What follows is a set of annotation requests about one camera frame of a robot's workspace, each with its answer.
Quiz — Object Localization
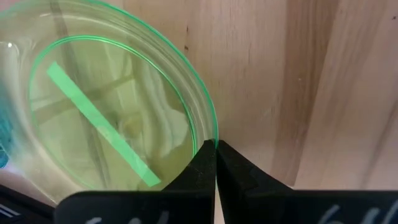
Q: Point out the green translucent plastic plate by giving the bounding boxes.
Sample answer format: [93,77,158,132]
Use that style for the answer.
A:
[0,0,219,205]

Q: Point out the blue translucent plastic plate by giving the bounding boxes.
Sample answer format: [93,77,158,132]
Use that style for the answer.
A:
[0,90,15,170]

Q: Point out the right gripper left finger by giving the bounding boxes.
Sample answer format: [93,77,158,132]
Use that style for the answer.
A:
[54,139,217,224]

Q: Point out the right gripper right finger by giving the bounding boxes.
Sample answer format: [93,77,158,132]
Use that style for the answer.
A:
[216,139,398,224]

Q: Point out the black aluminium table frame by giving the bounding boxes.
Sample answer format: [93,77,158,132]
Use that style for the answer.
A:
[0,183,57,224]

